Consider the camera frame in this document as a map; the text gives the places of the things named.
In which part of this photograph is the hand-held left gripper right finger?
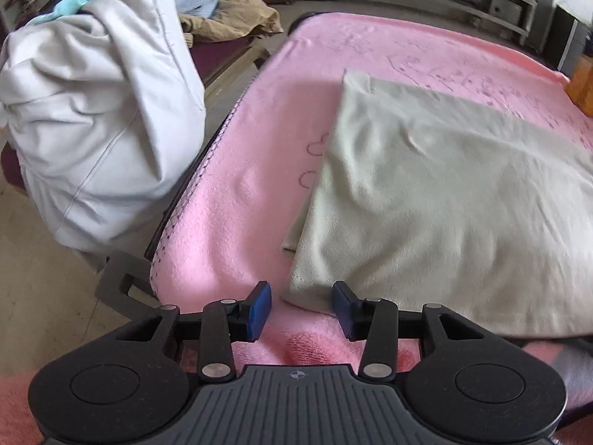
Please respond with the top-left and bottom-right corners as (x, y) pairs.
(332, 280), (493, 383)

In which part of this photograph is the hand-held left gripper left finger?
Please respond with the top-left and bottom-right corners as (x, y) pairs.
(106, 280), (273, 383)

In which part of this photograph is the beige sweatshirt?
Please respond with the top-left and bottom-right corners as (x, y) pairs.
(280, 70), (593, 340)

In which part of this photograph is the pink printed blanket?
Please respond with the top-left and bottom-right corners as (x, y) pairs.
(147, 11), (593, 372)

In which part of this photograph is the white jacket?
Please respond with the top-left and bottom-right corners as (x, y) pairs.
(0, 0), (207, 260)

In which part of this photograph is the maroon chair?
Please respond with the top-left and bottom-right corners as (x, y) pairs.
(0, 0), (274, 191)

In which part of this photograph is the tan garment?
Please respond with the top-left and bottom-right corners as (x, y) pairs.
(178, 0), (284, 47)

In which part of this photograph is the orange juice bottle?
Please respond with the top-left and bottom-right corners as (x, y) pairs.
(566, 49), (593, 118)

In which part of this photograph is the dark subwoofer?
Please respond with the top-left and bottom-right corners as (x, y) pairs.
(486, 0), (526, 26)

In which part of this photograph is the grey drawer chest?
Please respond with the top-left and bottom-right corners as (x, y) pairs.
(553, 0), (593, 75)

